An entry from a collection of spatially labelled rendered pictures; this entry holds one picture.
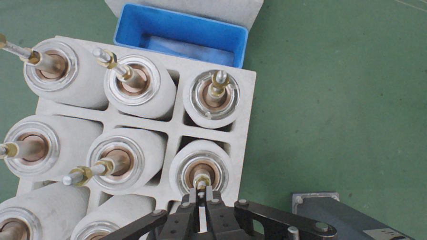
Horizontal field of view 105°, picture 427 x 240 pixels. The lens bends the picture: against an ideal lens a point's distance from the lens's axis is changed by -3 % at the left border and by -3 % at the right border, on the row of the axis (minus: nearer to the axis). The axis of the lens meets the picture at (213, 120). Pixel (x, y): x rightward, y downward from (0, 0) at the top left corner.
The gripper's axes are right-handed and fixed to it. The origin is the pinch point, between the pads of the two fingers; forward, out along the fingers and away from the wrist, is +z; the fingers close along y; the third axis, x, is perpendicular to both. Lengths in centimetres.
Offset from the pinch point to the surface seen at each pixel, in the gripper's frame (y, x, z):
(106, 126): -16.5, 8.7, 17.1
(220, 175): 2.7, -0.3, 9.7
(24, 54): -19.6, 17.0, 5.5
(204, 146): 0.7, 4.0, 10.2
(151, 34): -12, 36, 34
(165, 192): -6.8, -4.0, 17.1
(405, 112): 68, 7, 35
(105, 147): -12.9, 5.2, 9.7
